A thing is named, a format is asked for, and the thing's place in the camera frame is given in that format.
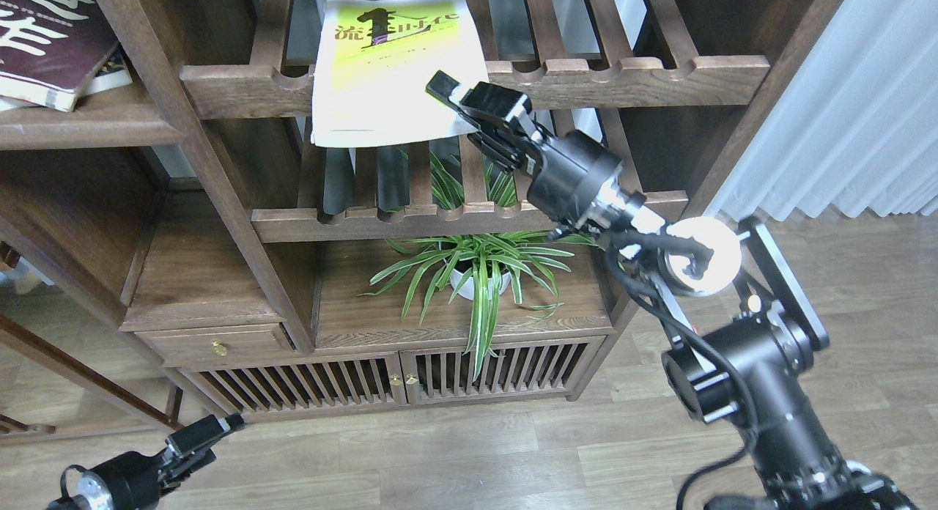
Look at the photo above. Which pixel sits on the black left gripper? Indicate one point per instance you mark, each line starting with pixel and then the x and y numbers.
pixel 134 481

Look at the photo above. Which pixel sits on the brass drawer knob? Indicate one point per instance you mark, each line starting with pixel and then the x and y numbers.
pixel 219 348

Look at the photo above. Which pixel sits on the white plant pot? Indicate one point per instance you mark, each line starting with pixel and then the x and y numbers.
pixel 461 280

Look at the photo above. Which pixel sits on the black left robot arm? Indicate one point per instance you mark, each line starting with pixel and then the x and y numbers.
pixel 62 495

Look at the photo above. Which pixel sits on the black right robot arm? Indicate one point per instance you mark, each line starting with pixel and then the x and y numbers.
pixel 740 327

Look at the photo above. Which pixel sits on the dark wooden bookshelf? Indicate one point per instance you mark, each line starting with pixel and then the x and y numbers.
pixel 190 207

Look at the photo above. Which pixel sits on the white pleated curtain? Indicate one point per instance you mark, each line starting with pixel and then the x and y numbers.
pixel 856 129

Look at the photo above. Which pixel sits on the white green illustrated book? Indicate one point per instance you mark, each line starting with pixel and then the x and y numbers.
pixel 113 73

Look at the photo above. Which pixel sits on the yellow green paperback book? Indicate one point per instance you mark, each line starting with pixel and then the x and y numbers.
pixel 374 61

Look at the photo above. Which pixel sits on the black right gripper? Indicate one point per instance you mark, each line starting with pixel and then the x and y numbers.
pixel 573 178

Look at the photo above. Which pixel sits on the green spider plant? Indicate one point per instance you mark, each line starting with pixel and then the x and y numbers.
pixel 531 257

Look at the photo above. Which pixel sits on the dark maroon thick book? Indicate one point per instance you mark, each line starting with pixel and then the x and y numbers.
pixel 52 49

